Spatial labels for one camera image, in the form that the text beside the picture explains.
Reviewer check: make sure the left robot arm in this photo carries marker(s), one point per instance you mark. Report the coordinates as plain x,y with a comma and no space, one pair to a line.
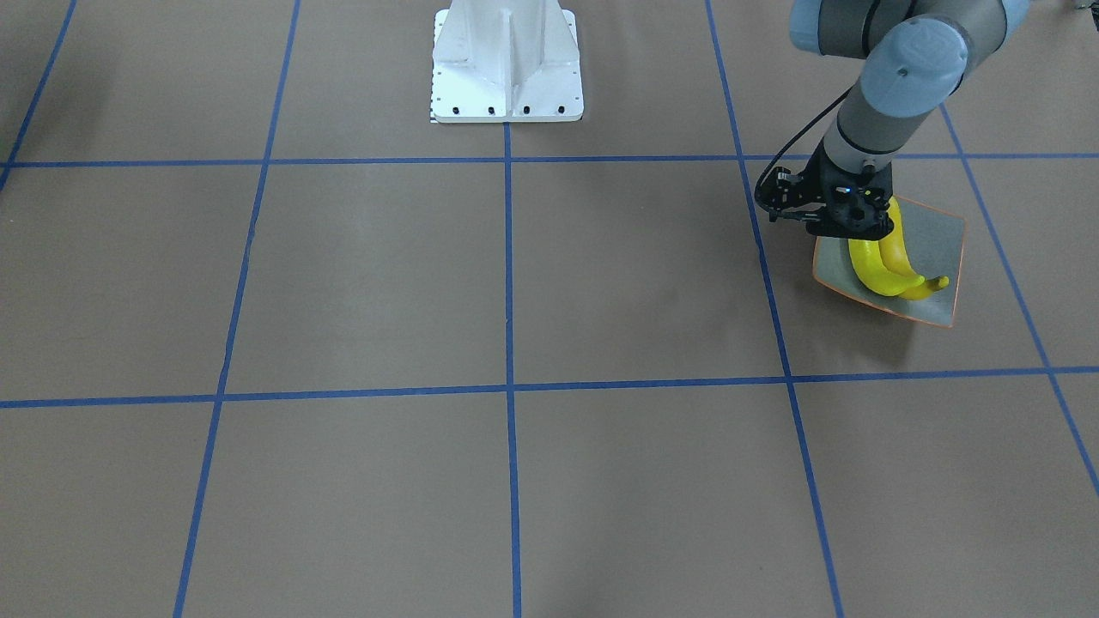
915,54

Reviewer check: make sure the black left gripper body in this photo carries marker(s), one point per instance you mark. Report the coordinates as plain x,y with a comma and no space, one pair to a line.
826,187

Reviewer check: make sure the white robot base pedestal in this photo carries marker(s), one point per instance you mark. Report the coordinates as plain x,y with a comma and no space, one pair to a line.
506,62

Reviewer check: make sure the grey square plate orange rim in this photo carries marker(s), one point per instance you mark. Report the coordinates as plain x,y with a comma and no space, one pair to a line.
935,243

